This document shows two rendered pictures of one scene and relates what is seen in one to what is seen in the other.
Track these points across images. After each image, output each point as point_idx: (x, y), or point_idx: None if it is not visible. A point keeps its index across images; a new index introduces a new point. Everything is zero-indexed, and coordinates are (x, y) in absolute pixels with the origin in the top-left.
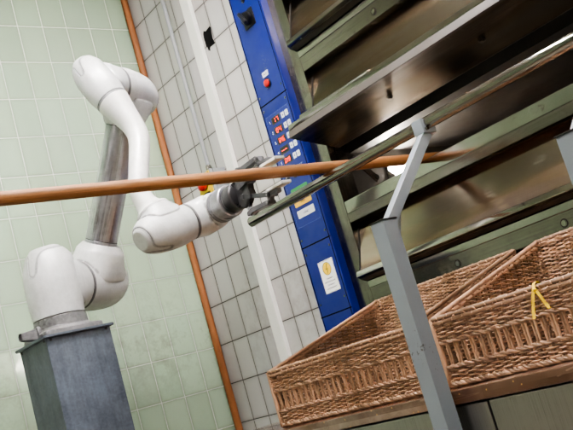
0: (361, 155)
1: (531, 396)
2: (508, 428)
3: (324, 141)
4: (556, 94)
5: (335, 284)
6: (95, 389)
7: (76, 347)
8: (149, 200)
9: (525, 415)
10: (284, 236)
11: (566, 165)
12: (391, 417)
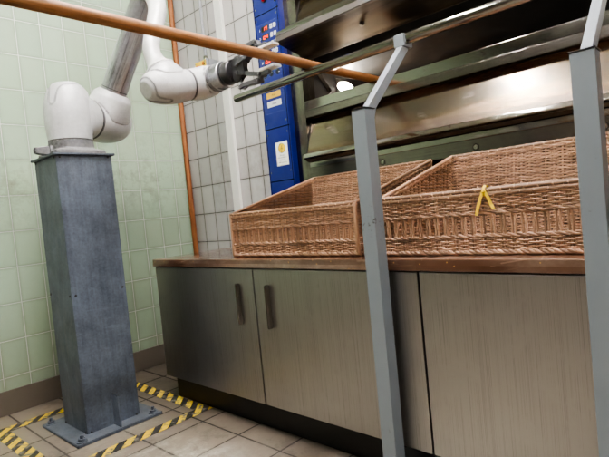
0: (341, 57)
1: (459, 277)
2: (430, 297)
3: (300, 52)
4: (498, 44)
5: (285, 160)
6: (91, 202)
7: (81, 167)
8: (159, 58)
9: (449, 290)
10: (253, 119)
11: (572, 82)
12: (328, 268)
